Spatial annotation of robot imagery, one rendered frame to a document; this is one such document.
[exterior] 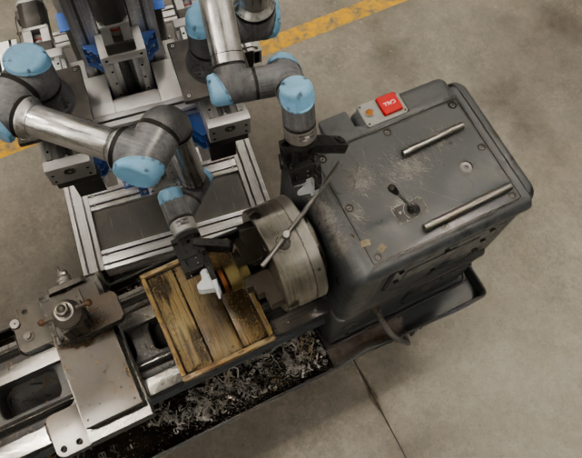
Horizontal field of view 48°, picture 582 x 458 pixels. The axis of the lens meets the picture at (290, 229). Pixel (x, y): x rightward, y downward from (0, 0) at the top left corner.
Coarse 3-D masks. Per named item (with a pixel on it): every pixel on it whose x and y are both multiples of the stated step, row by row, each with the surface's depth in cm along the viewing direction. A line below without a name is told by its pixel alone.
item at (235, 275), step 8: (224, 264) 182; (232, 264) 181; (216, 272) 180; (224, 272) 180; (232, 272) 179; (240, 272) 179; (248, 272) 181; (224, 280) 179; (232, 280) 179; (240, 280) 180; (224, 288) 180; (232, 288) 180; (240, 288) 182
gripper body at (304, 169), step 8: (280, 144) 151; (288, 144) 153; (312, 144) 150; (280, 152) 154; (288, 152) 150; (296, 152) 152; (304, 152) 153; (280, 160) 158; (288, 160) 154; (296, 160) 153; (304, 160) 155; (312, 160) 155; (280, 168) 161; (288, 168) 154; (296, 168) 153; (304, 168) 154; (312, 168) 156; (320, 168) 156; (288, 176) 157; (296, 176) 156; (304, 176) 157; (296, 184) 157
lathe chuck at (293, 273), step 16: (256, 208) 180; (272, 208) 178; (256, 224) 174; (272, 224) 173; (288, 224) 173; (272, 240) 171; (272, 256) 170; (288, 256) 171; (304, 256) 172; (272, 272) 178; (288, 272) 171; (304, 272) 173; (288, 288) 173; (304, 288) 175
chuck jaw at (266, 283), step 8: (264, 272) 182; (248, 280) 181; (256, 280) 180; (264, 280) 180; (272, 280) 180; (248, 288) 180; (256, 288) 179; (264, 288) 179; (272, 288) 179; (264, 296) 182; (272, 296) 178; (280, 296) 178; (272, 304) 177; (280, 304) 180; (288, 304) 178
